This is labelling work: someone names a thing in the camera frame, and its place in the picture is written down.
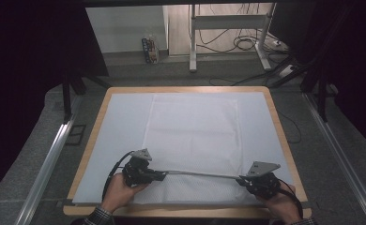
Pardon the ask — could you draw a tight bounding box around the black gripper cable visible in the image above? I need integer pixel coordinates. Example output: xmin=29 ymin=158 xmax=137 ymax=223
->
xmin=101 ymin=150 xmax=136 ymax=202
xmin=278 ymin=178 xmax=304 ymax=218

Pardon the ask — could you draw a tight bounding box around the person's right hand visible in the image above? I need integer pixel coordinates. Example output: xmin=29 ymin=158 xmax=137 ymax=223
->
xmin=255 ymin=181 xmax=301 ymax=225

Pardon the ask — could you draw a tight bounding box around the tangle of black cables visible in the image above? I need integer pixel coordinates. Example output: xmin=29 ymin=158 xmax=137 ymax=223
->
xmin=195 ymin=3 xmax=278 ymax=54

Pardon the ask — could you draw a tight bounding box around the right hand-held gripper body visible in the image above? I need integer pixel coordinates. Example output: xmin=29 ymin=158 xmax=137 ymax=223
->
xmin=242 ymin=160 xmax=282 ymax=201

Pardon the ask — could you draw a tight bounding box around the black metal stand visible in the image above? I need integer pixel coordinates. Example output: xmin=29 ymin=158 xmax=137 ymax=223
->
xmin=61 ymin=68 xmax=112 ymax=125
xmin=299 ymin=60 xmax=339 ymax=124

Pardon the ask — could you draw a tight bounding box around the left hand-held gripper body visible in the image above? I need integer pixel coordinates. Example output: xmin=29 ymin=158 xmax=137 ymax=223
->
xmin=121 ymin=148 xmax=160 ymax=188

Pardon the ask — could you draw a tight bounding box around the white mesh laundry bag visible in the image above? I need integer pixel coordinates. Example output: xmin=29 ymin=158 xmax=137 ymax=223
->
xmin=130 ymin=93 xmax=262 ymax=206

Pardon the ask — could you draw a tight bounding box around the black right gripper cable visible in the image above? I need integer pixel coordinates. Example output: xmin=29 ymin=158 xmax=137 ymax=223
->
xmin=278 ymin=178 xmax=304 ymax=218

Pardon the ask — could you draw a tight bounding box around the colourful printed package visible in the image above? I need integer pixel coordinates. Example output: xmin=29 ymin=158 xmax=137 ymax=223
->
xmin=141 ymin=34 xmax=160 ymax=65

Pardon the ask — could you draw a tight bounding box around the person's left hand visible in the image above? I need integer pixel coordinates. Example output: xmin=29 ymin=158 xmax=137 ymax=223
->
xmin=101 ymin=172 xmax=150 ymax=215

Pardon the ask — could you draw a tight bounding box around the aluminium floor rail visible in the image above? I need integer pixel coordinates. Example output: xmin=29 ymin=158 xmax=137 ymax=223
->
xmin=14 ymin=95 xmax=84 ymax=225
xmin=302 ymin=93 xmax=366 ymax=225

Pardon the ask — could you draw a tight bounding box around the thin black floor cable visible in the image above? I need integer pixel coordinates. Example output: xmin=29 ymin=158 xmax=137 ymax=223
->
xmin=278 ymin=110 xmax=303 ymax=145

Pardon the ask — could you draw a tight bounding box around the white table mat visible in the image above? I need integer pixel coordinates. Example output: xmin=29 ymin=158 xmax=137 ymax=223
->
xmin=71 ymin=91 xmax=296 ymax=206

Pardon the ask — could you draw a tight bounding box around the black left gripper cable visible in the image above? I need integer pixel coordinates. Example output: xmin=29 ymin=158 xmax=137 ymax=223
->
xmin=101 ymin=150 xmax=136 ymax=202

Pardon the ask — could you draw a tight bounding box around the dark curtain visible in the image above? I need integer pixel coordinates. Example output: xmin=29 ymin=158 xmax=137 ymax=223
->
xmin=297 ymin=0 xmax=366 ymax=149
xmin=0 ymin=0 xmax=110 ymax=204

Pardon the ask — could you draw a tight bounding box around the white power strip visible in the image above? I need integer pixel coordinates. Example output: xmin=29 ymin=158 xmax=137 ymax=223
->
xmin=278 ymin=64 xmax=298 ymax=79

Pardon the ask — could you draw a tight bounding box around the black rectangular floor frame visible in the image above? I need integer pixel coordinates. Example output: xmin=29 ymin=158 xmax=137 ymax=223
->
xmin=65 ymin=124 xmax=87 ymax=146

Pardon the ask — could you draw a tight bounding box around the white desk frame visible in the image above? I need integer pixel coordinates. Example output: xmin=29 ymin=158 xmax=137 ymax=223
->
xmin=189 ymin=3 xmax=278 ymax=73

